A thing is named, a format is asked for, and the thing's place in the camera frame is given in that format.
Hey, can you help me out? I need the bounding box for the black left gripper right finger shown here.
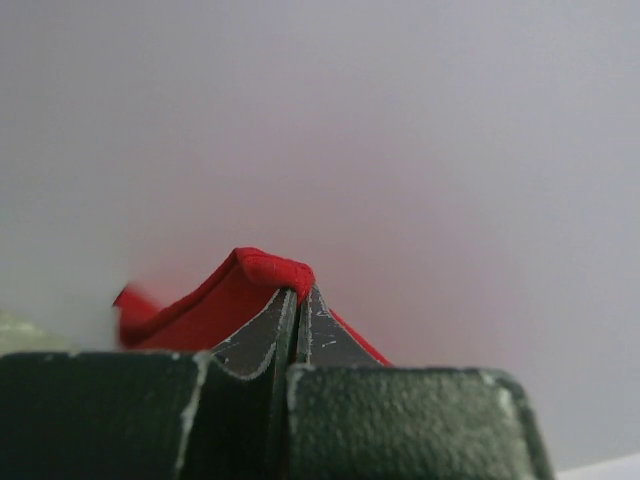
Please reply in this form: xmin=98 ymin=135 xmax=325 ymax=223
xmin=287 ymin=288 xmax=554 ymax=479

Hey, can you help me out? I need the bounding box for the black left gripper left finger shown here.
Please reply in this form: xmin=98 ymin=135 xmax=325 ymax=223
xmin=1 ymin=289 xmax=296 ymax=479

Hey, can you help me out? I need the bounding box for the red t shirt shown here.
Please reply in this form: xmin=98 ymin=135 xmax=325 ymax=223
xmin=112 ymin=246 xmax=394 ymax=369

